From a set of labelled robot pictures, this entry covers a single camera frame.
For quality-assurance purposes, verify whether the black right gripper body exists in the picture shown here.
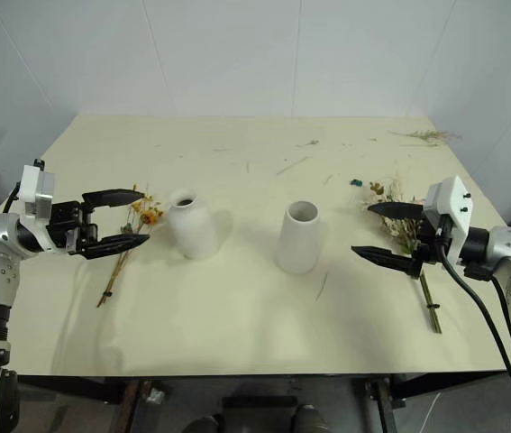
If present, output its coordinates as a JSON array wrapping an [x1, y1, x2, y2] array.
[[410, 210, 446, 277]]

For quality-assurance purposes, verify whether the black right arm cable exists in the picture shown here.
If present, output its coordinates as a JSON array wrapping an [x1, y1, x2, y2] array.
[[434, 227, 511, 416]]

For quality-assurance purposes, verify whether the white tapered vase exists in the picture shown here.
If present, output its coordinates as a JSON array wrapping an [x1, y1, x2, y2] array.
[[275, 199, 320, 275]]

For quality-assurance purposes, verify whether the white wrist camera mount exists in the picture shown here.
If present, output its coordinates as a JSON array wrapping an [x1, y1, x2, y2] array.
[[424, 175, 475, 263], [14, 158, 56, 223]]

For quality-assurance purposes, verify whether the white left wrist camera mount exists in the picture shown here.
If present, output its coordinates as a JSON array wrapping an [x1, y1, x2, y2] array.
[[14, 158, 56, 223]]

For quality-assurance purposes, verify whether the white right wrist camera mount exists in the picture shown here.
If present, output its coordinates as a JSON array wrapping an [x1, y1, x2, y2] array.
[[424, 175, 475, 263]]

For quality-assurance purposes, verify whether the white bottle-shaped vase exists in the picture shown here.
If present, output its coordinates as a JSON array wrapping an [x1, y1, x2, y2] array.
[[164, 188, 219, 261]]

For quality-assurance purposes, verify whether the black box under table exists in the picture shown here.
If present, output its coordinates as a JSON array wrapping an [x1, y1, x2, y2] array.
[[221, 395, 299, 433]]

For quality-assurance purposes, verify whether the cream table cloth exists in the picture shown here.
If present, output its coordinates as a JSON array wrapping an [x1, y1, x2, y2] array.
[[9, 113, 509, 377]]

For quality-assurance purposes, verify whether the pale dried flower bunch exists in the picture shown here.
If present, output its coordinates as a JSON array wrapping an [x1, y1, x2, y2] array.
[[360, 172, 443, 336]]

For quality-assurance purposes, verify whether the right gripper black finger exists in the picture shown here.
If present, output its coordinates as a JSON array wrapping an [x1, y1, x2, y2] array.
[[351, 245, 421, 278], [367, 201, 426, 221]]

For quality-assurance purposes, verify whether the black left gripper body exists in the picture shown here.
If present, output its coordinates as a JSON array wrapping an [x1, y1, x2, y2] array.
[[47, 200, 101, 258]]

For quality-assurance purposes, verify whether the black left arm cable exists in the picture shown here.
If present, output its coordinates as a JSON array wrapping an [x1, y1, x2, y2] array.
[[1, 182, 25, 214]]

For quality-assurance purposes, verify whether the orange dried flower bunch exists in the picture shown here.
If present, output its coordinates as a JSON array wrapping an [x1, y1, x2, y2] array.
[[96, 182, 167, 309]]

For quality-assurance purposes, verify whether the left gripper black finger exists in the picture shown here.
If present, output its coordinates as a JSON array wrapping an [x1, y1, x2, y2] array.
[[81, 189, 145, 213], [77, 233, 151, 261]]

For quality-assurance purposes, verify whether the dark rounded shape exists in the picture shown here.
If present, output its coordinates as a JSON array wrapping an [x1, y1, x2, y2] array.
[[290, 403, 329, 433], [188, 414, 221, 433]]

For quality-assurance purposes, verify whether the loose dried grass sprig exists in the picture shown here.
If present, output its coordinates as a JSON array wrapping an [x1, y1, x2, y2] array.
[[388, 128, 464, 148]]

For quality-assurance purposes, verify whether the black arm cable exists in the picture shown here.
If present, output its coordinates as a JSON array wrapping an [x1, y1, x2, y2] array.
[[434, 227, 511, 416], [1, 182, 25, 214]]

